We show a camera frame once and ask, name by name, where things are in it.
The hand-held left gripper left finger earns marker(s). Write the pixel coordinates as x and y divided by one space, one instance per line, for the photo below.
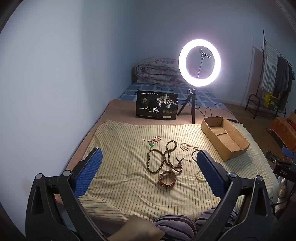
89 171

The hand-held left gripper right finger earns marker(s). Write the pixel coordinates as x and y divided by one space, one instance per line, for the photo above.
209 171

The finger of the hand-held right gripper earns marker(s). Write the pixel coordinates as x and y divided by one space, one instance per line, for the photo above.
271 156
288 151

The thin dark bangle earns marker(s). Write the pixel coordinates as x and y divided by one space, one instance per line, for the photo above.
192 155

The cardboard box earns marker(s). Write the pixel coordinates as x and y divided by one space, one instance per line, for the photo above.
233 143

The brown translucent bangle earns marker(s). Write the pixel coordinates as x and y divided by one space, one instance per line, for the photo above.
161 183

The yellow striped cloth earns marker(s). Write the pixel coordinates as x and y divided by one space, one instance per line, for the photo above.
120 143

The yellow box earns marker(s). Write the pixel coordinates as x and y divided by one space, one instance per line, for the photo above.
270 100

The black metal clothes rack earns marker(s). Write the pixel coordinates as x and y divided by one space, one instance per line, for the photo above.
251 102

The black tripod stand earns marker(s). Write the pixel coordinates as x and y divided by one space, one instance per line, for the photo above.
193 109

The person's striped pants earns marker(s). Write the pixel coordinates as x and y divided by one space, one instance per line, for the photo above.
173 227

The tan bed sheet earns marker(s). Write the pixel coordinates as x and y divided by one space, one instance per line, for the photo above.
120 111

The dark hanging garments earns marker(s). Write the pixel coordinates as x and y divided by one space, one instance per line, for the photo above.
283 78

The black printed snack bag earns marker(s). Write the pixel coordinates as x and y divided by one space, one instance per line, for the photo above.
148 109

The striped hanging towel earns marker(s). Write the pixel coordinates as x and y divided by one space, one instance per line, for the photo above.
270 67

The folded floral quilt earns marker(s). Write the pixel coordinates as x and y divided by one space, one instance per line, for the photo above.
152 71

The phone holder clamp on pole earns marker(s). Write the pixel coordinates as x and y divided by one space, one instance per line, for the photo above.
203 54

